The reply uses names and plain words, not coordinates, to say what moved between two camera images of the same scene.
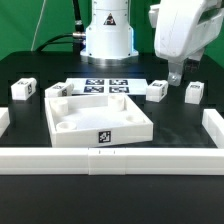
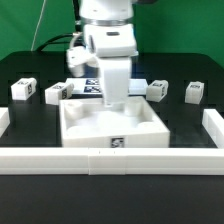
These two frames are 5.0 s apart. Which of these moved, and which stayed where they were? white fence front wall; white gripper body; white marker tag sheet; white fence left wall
Moved: white gripper body
Stayed: white fence front wall; white fence left wall; white marker tag sheet
